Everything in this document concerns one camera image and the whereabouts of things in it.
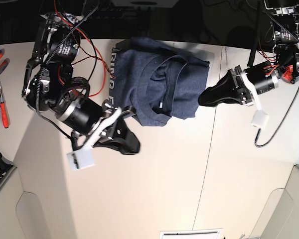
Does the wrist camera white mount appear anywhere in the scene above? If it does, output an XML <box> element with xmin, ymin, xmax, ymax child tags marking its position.
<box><xmin>66</xmin><ymin>107</ymin><xmax>122</xmax><ymax>171</ymax></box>
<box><xmin>241</xmin><ymin>71</ymin><xmax>269</xmax><ymax>129</ymax></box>

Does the braided camera cable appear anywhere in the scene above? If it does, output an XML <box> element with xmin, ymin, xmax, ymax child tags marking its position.
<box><xmin>254</xmin><ymin>14</ymin><xmax>299</xmax><ymax>148</ymax></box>
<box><xmin>34</xmin><ymin>4</ymin><xmax>98</xmax><ymax>140</ymax></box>

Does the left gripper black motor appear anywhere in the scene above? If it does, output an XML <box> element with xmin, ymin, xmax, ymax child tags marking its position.
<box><xmin>198</xmin><ymin>61</ymin><xmax>279</xmax><ymax>107</ymax></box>

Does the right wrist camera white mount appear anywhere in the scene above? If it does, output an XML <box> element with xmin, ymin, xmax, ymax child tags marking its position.
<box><xmin>66</xmin><ymin>107</ymin><xmax>122</xmax><ymax>171</ymax></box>

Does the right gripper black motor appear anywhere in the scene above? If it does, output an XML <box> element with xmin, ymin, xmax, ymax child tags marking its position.
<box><xmin>56</xmin><ymin>99</ymin><xmax>141</xmax><ymax>155</ymax></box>

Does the red handled screwdriver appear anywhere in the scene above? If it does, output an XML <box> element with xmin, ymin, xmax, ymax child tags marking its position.
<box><xmin>0</xmin><ymin>82</ymin><xmax>9</xmax><ymax>128</ymax></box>

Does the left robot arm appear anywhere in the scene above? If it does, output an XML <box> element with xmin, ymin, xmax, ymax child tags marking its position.
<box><xmin>198</xmin><ymin>0</ymin><xmax>299</xmax><ymax>108</ymax></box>

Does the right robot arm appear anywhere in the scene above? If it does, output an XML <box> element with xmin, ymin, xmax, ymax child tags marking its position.
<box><xmin>21</xmin><ymin>2</ymin><xmax>141</xmax><ymax>155</ymax></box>

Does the blue grey t-shirt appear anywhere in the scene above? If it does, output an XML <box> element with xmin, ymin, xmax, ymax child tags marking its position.
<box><xmin>109</xmin><ymin>37</ymin><xmax>210</xmax><ymax>126</ymax></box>

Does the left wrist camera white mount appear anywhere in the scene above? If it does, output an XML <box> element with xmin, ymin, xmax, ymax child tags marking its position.
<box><xmin>241</xmin><ymin>71</ymin><xmax>269</xmax><ymax>129</ymax></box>

